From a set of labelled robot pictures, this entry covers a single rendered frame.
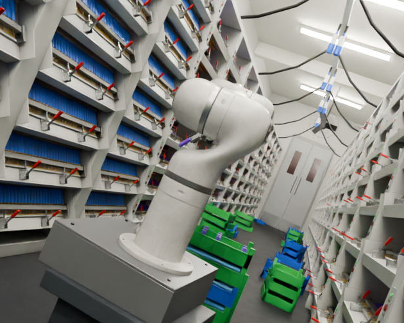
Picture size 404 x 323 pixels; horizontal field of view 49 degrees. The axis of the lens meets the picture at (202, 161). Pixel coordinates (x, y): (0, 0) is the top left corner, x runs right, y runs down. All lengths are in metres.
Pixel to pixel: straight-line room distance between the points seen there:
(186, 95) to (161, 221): 0.29
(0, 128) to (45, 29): 0.34
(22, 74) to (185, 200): 0.73
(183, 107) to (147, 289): 0.39
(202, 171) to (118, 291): 0.31
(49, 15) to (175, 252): 0.86
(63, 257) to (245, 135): 0.47
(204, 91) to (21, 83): 0.69
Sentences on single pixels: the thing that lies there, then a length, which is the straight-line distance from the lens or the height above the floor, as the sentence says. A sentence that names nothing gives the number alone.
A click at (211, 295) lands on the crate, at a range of 1.76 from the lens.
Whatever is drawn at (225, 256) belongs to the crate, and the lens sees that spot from 1.73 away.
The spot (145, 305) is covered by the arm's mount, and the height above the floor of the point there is 0.31.
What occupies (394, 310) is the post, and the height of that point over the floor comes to 0.48.
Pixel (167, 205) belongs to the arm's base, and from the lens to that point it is 0.99.
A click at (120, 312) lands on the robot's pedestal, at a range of 0.94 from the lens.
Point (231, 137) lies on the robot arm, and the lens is 0.97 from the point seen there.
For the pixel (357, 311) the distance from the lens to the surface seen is 1.71.
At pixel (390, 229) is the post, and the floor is 0.68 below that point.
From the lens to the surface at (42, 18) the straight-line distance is 1.50.
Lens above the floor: 0.61
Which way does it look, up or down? 1 degrees up
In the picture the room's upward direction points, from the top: 23 degrees clockwise
